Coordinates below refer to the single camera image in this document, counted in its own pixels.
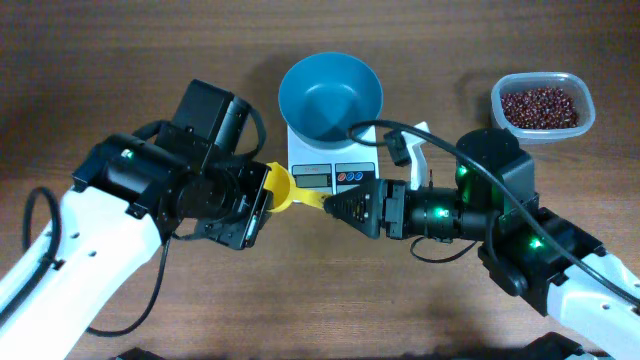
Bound clear plastic container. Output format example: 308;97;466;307
490;72;596;145

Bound red adzuki beans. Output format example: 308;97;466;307
500;87;579;130

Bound left black cable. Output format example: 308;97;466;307
21;119;269;338

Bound black cable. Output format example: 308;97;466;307
346;119;640;309
21;119;269;338

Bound white digital kitchen scale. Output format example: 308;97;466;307
287;127;379;195

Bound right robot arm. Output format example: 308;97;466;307
324;129;639;358

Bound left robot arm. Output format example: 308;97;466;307
1;80;271;359

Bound right black cable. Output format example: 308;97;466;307
346;119;640;309

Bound yellow plastic measuring scoop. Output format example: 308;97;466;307
264;162;330;213

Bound blue plastic bowl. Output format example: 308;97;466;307
278;52;384;149

